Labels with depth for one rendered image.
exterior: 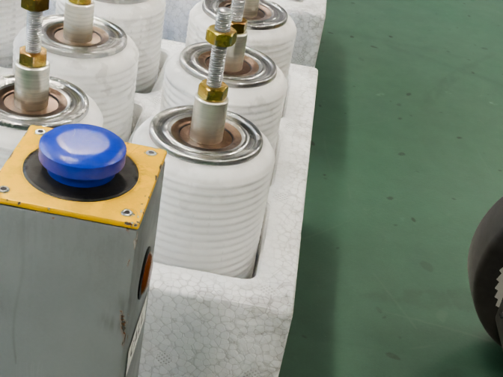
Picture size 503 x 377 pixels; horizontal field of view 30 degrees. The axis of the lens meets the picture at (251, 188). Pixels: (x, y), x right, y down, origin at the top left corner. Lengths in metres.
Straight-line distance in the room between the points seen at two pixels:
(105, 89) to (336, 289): 0.34
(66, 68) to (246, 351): 0.25
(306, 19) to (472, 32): 0.64
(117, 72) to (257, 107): 0.11
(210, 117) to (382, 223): 0.48
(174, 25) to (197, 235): 0.52
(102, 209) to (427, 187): 0.76
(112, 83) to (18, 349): 0.30
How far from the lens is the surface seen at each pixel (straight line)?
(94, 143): 0.44
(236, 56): 0.71
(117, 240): 0.42
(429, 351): 0.89
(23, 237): 0.43
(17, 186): 0.43
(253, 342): 0.62
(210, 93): 0.60
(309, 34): 1.08
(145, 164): 0.46
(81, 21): 0.73
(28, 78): 0.62
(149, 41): 0.83
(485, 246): 0.84
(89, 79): 0.71
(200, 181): 0.59
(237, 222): 0.61
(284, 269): 0.63
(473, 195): 1.16
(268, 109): 0.71
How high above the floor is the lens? 0.55
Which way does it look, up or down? 31 degrees down
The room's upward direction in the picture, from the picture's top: 11 degrees clockwise
